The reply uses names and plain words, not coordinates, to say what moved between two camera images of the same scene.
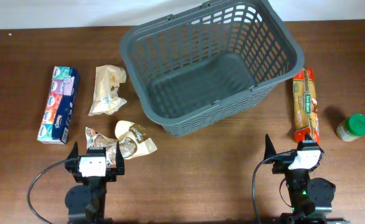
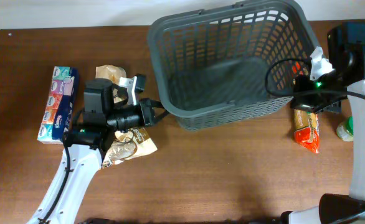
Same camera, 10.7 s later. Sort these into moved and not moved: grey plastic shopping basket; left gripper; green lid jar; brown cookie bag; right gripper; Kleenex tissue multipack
Moved: left gripper; grey plastic shopping basket; right gripper
Not moved: green lid jar; Kleenex tissue multipack; brown cookie bag
